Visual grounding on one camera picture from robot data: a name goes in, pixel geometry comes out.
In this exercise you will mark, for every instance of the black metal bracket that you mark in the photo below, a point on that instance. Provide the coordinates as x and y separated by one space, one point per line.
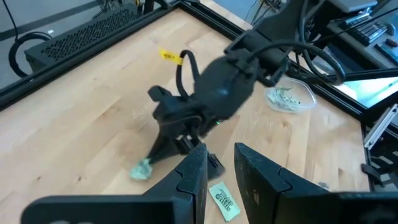
373 174

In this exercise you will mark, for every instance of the black perforated metal box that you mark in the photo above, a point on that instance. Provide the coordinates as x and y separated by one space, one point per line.
87 34

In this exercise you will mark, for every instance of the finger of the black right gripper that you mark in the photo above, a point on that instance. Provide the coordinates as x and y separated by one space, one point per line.
161 149
216 166

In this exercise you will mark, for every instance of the black table edge rail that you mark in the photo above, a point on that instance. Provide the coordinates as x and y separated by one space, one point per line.
93 53

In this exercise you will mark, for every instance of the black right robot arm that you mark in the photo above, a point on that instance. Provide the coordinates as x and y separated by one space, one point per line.
224 84

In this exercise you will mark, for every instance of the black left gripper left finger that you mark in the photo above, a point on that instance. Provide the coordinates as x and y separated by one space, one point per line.
189 186

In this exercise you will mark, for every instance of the pale sweetener packet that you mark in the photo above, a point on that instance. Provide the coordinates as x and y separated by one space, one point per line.
281 96

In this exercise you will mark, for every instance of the clear plastic container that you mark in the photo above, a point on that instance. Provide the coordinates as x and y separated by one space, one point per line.
306 102

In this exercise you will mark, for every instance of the grey side desk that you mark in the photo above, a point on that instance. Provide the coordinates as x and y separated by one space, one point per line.
351 46

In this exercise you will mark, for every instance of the silver aluminium extrusion bar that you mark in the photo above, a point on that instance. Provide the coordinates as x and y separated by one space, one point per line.
381 126

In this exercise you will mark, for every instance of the black computer keyboard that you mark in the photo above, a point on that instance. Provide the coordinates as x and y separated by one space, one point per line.
368 31

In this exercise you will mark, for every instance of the bright flat screen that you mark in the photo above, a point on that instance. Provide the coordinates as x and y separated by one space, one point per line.
370 90

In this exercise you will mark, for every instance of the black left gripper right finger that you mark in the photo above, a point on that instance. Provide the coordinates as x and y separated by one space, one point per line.
261 186

